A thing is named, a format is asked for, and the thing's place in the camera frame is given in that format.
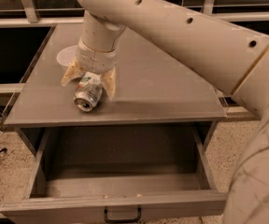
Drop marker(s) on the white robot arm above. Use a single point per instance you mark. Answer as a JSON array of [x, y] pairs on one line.
[[234, 59]]

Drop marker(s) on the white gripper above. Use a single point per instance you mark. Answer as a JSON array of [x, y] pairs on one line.
[[95, 61]]

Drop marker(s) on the open grey top drawer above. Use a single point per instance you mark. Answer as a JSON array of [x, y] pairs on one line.
[[74, 185]]

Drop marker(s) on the white ceramic bowl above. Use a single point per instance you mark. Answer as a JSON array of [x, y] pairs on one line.
[[66, 56]]

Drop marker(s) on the crushed 7up can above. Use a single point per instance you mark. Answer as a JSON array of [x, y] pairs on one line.
[[88, 92]]

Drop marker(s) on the grey cabinet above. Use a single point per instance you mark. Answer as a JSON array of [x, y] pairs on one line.
[[156, 97]]

